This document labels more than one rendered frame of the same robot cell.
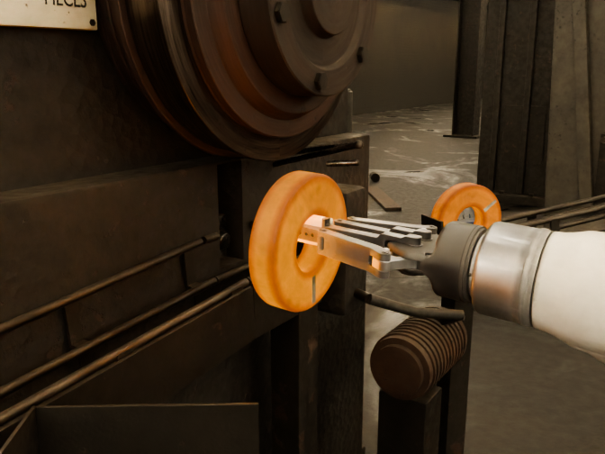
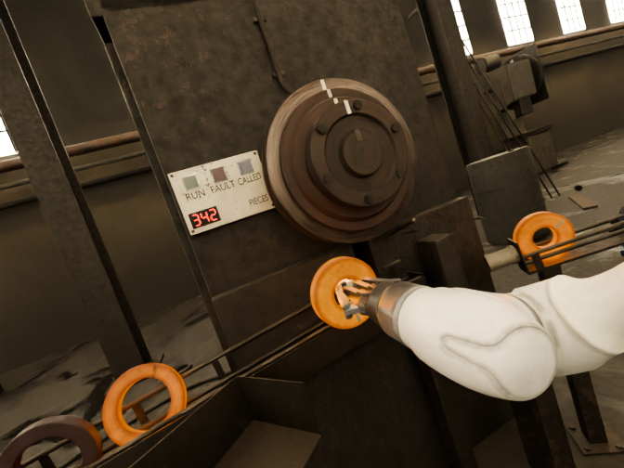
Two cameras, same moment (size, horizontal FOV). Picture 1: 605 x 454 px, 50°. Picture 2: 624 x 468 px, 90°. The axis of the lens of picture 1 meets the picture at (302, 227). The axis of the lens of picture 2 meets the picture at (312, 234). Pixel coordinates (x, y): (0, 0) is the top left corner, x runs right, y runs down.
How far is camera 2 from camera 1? 0.42 m
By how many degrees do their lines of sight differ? 39
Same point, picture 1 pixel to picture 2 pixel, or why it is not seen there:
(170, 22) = (284, 200)
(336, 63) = (382, 185)
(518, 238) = (395, 295)
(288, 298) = (336, 323)
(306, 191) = (331, 269)
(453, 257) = (372, 306)
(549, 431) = not seen: outside the picture
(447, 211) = (522, 234)
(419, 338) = not seen: hidden behind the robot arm
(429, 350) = not seen: hidden behind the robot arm
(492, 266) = (382, 314)
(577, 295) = (410, 337)
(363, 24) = (396, 158)
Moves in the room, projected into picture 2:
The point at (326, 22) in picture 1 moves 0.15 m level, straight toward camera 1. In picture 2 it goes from (362, 170) to (330, 178)
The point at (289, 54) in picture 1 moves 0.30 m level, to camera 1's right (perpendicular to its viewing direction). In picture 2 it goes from (341, 195) to (468, 150)
